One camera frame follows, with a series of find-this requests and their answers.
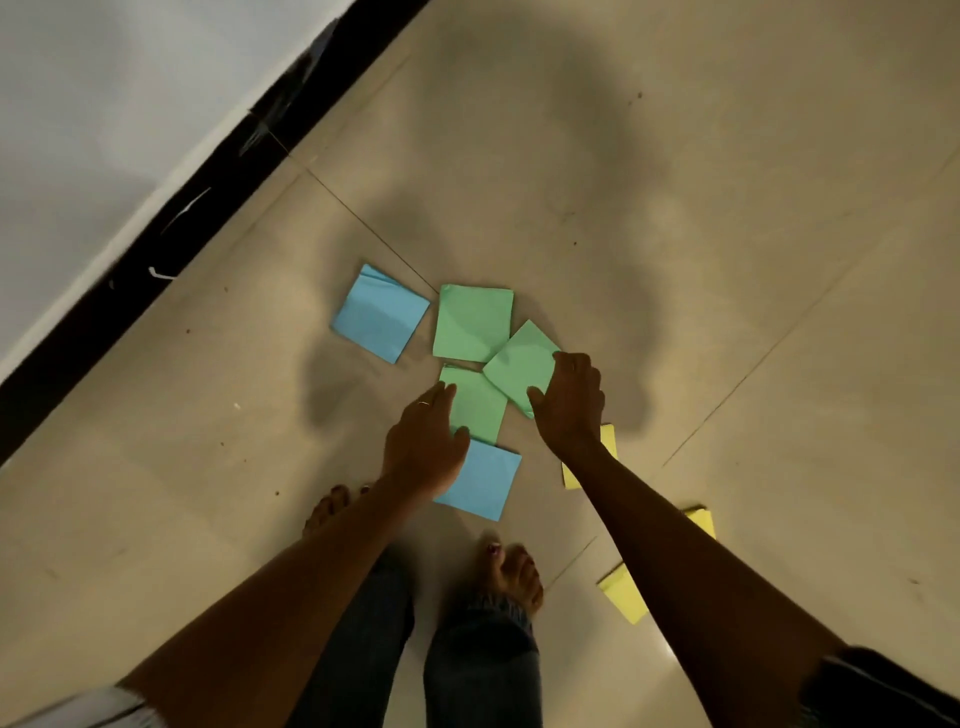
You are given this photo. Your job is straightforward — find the person's right hand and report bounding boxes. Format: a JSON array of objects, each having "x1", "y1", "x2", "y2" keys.
[{"x1": 527, "y1": 352, "x2": 607, "y2": 461}]

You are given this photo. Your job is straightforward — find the person's left hand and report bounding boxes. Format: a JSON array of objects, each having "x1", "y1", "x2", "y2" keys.
[{"x1": 382, "y1": 382, "x2": 472, "y2": 502}]

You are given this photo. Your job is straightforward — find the yellow sticky note pad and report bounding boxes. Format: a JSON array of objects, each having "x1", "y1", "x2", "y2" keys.
[
  {"x1": 596, "y1": 561, "x2": 651, "y2": 627},
  {"x1": 560, "y1": 422, "x2": 621, "y2": 492}
]

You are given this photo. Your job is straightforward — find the blue sticky note pad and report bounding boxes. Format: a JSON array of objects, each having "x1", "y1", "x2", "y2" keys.
[
  {"x1": 330, "y1": 263, "x2": 433, "y2": 367},
  {"x1": 432, "y1": 437, "x2": 524, "y2": 523}
]

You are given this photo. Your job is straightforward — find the green sticky note pad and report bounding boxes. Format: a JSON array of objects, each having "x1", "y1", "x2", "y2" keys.
[
  {"x1": 437, "y1": 363, "x2": 510, "y2": 446},
  {"x1": 481, "y1": 319, "x2": 563, "y2": 421},
  {"x1": 431, "y1": 284, "x2": 516, "y2": 365}
]

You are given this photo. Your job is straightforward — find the person's left forearm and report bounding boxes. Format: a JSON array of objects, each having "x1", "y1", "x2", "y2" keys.
[{"x1": 118, "y1": 478, "x2": 430, "y2": 728}]

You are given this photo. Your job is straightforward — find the person's right forearm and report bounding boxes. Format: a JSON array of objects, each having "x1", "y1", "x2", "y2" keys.
[{"x1": 568, "y1": 440, "x2": 850, "y2": 728}]

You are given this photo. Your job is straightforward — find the person's bare foot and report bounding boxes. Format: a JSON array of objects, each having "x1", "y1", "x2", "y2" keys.
[
  {"x1": 301, "y1": 482, "x2": 373, "y2": 539},
  {"x1": 475, "y1": 535, "x2": 546, "y2": 618}
]

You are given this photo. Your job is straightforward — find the blue denim jeans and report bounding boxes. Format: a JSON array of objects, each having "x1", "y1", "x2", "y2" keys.
[{"x1": 287, "y1": 545, "x2": 546, "y2": 728}]

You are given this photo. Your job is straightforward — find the black baseboard strip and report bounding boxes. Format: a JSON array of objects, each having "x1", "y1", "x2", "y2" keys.
[{"x1": 0, "y1": 0, "x2": 434, "y2": 468}]

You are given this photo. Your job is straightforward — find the black white patterned sleeve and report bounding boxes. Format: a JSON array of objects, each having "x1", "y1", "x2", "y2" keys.
[{"x1": 797, "y1": 646, "x2": 960, "y2": 728}]

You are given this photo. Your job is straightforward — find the black white plaid shirt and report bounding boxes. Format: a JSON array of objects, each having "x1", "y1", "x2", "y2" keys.
[{"x1": 7, "y1": 686, "x2": 164, "y2": 728}]

